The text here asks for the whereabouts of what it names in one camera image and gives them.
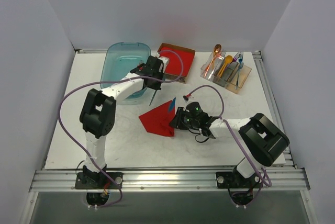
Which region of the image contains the blue plastic knife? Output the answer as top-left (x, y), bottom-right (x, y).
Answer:
top-left (168, 97), bottom-right (176, 114)

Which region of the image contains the red paper napkin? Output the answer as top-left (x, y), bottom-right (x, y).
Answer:
top-left (139, 100), bottom-right (175, 137)

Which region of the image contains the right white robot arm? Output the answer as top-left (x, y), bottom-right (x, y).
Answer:
top-left (169, 102), bottom-right (290, 187)

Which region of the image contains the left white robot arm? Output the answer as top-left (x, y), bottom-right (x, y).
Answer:
top-left (80, 56), bottom-right (169, 188)

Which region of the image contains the red napkin stack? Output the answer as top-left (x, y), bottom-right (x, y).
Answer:
top-left (158, 47), bottom-right (195, 77)

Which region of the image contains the cardboard napkin box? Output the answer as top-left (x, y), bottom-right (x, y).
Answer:
top-left (158, 43), bottom-right (196, 83)

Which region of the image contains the teal plastic basin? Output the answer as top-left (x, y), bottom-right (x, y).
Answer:
top-left (100, 41), bottom-right (152, 105)

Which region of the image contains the clear utensil organizer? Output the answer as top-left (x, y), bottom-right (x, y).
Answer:
top-left (200, 52), bottom-right (252, 94)

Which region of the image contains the copper metallic spoon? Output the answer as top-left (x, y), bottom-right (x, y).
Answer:
top-left (205, 43), bottom-right (222, 77)

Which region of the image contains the yellow plastic spoon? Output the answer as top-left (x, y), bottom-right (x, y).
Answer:
top-left (217, 55), bottom-right (233, 78)

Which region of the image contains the silver fork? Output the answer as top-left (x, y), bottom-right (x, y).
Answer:
top-left (216, 49), bottom-right (226, 62)

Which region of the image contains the blue plastic fork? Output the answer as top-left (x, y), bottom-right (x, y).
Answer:
top-left (235, 59), bottom-right (244, 90)

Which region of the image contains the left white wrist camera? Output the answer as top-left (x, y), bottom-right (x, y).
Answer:
top-left (155, 53), bottom-right (169, 73)

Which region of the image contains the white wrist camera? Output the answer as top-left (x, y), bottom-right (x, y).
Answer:
top-left (155, 53), bottom-right (169, 73)
top-left (183, 94), bottom-right (193, 104)

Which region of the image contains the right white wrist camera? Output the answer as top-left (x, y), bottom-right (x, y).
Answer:
top-left (183, 94), bottom-right (193, 104)

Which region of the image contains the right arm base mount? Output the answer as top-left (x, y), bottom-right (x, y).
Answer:
top-left (216, 168), bottom-right (261, 189)

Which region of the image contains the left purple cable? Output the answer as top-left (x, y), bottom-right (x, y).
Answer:
top-left (57, 50), bottom-right (184, 207)

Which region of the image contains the purple cable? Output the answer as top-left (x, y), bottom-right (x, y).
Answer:
top-left (184, 85), bottom-right (272, 205)
top-left (57, 50), bottom-right (184, 207)

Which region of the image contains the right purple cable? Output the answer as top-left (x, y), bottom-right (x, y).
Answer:
top-left (184, 85), bottom-right (272, 205)

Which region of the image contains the aluminium frame rail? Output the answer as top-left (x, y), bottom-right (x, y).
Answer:
top-left (28, 48), bottom-right (311, 193)

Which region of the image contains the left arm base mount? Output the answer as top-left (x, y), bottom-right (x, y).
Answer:
top-left (74, 172), bottom-right (124, 189)

